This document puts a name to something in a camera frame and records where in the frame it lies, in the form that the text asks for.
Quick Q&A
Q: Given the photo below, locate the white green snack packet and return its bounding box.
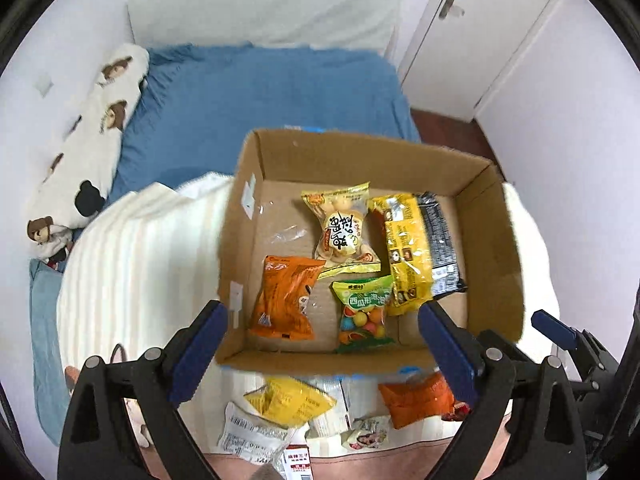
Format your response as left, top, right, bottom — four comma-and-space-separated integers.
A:
341, 415, 391, 453

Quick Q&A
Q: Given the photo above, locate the orange snack packet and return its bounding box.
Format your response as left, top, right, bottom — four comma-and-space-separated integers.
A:
248, 255, 327, 341
377, 372, 458, 430

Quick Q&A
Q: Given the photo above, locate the long yellow snack packet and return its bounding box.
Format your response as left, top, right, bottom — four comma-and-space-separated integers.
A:
369, 192, 435, 317

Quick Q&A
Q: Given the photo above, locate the black snack packet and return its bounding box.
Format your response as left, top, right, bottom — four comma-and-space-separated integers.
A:
415, 191, 468, 297

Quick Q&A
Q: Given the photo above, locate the light blue cloth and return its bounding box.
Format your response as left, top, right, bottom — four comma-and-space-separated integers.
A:
29, 257, 76, 446

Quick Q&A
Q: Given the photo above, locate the white printed snack packet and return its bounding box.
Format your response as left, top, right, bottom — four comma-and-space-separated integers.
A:
217, 402, 296, 463

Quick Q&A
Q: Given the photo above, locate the white door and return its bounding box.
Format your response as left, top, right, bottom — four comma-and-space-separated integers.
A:
397, 0, 566, 123

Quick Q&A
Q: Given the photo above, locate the green candy ball packet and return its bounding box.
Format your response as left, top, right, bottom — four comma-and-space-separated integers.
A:
331, 275, 397, 353

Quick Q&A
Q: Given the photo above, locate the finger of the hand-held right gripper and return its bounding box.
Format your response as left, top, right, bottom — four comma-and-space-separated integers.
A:
531, 310, 623, 401

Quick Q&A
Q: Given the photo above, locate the brown cardboard box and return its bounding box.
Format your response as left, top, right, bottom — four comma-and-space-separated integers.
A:
215, 129, 526, 376

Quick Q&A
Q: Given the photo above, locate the white padded headboard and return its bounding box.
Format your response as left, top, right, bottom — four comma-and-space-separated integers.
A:
126, 0, 403, 56

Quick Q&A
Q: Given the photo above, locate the blue bed sheet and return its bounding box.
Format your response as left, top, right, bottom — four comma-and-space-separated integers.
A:
107, 42, 421, 206

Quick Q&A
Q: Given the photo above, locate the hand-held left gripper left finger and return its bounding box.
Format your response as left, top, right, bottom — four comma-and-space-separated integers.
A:
57, 300, 228, 480

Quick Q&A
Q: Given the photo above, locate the white snack box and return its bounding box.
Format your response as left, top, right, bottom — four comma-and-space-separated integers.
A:
305, 377, 351, 438

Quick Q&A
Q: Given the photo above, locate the clear yellow cake packet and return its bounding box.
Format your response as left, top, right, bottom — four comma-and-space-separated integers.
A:
301, 182, 381, 273

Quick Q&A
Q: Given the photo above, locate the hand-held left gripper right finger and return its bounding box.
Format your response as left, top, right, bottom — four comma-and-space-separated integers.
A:
417, 300, 588, 480

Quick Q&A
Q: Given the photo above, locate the white striped blanket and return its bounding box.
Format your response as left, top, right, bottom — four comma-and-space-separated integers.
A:
56, 172, 561, 461

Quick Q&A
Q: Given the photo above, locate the crumpled yellow snack packet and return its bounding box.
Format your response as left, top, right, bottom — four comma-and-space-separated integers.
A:
243, 377, 338, 428

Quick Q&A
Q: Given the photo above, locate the white bear print pillow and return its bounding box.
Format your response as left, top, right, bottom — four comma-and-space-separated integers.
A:
26, 44, 151, 266

